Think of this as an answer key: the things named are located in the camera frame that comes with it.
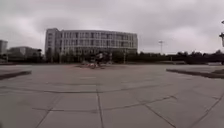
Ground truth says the tall lamp pole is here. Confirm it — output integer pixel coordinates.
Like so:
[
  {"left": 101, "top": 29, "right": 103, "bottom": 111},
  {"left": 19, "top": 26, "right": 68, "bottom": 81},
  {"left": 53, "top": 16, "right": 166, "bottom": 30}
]
[{"left": 157, "top": 39, "right": 165, "bottom": 56}]

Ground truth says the raised dark kerb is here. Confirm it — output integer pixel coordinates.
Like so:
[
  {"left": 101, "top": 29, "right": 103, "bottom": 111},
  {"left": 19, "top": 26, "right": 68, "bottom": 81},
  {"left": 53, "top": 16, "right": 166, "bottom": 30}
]
[
  {"left": 165, "top": 67, "right": 224, "bottom": 80},
  {"left": 0, "top": 68, "right": 33, "bottom": 81}
]

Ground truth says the row of dark trees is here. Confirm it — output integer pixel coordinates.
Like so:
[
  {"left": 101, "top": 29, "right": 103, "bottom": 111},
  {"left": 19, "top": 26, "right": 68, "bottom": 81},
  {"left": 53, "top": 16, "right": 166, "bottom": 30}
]
[{"left": 0, "top": 48, "right": 224, "bottom": 66}]

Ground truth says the low pale building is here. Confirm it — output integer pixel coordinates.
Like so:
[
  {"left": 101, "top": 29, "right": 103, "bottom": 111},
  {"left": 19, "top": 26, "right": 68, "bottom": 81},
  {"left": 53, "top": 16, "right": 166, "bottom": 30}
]
[{"left": 7, "top": 46, "right": 43, "bottom": 63}]

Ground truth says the large pale multi-storey building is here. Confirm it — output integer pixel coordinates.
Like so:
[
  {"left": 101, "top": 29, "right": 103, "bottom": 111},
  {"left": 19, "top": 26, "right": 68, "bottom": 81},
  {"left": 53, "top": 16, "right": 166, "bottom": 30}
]
[{"left": 44, "top": 27, "right": 139, "bottom": 63}]

